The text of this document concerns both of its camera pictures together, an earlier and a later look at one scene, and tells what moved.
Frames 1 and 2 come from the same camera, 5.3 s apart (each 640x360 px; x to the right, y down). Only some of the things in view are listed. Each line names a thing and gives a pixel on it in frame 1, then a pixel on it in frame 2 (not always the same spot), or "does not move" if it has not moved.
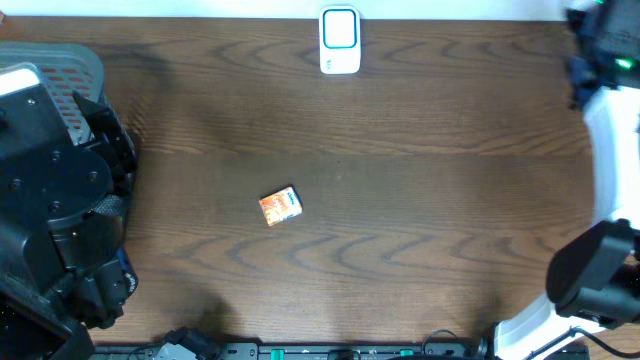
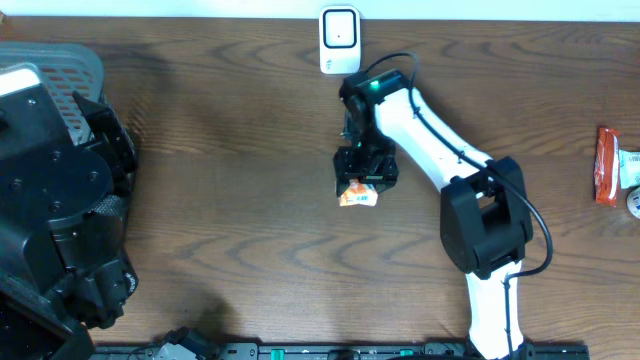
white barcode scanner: x=339 y=39 does not move
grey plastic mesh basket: x=62 y=69 does not move
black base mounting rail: x=324 y=351 does not move
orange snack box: x=281 y=205 to x=358 y=193
